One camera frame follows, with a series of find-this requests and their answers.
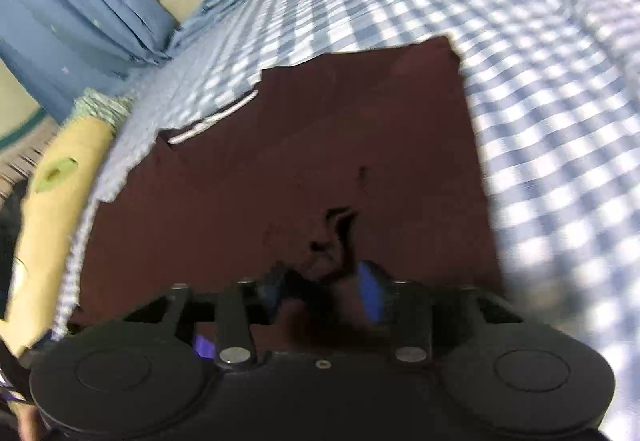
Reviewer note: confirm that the maroon garment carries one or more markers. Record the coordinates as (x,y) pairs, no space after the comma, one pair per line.
(310,146)

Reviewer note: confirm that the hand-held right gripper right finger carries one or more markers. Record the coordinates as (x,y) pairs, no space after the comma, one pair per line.
(370,291)

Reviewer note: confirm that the blue checked bedsheet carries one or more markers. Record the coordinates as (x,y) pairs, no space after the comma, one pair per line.
(540,121)

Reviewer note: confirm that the blue curtain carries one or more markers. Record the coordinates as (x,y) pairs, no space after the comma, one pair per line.
(65,6)

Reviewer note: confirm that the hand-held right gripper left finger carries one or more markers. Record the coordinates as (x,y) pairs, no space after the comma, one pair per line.
(272,298)

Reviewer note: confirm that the yellow blanket with green print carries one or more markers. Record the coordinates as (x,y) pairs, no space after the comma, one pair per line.
(55,221)

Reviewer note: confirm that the teal bordered patterned mat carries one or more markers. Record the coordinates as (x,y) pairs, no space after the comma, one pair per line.
(20,146)

